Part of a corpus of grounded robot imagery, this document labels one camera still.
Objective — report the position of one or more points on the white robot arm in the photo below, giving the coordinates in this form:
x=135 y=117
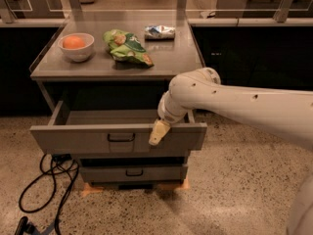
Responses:
x=287 y=114

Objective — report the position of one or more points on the grey drawer cabinet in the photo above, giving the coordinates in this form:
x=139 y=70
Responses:
x=101 y=83

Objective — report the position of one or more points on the black plug on floor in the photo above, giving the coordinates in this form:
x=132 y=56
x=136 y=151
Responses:
x=24 y=226

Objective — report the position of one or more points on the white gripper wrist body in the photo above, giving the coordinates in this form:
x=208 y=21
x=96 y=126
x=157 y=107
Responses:
x=168 y=116

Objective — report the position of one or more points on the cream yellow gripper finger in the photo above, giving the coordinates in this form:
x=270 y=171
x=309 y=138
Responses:
x=160 y=129

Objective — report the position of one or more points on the green chip bag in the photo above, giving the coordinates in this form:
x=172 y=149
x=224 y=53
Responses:
x=125 y=47

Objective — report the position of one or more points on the white bowl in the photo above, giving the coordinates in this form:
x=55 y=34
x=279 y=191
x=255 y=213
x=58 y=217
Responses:
x=81 y=54

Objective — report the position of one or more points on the grey top drawer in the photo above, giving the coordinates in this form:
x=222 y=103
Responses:
x=115 y=133

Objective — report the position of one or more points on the silver blue snack bag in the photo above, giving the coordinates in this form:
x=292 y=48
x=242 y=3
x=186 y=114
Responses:
x=159 y=32

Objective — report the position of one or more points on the grey bottom drawer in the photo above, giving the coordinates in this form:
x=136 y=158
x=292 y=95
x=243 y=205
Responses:
x=133 y=174

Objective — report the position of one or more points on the orange fruit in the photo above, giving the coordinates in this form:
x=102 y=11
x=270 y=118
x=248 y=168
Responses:
x=73 y=42

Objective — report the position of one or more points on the grey drawer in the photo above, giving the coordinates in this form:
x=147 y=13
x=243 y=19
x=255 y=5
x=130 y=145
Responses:
x=115 y=133
x=133 y=174

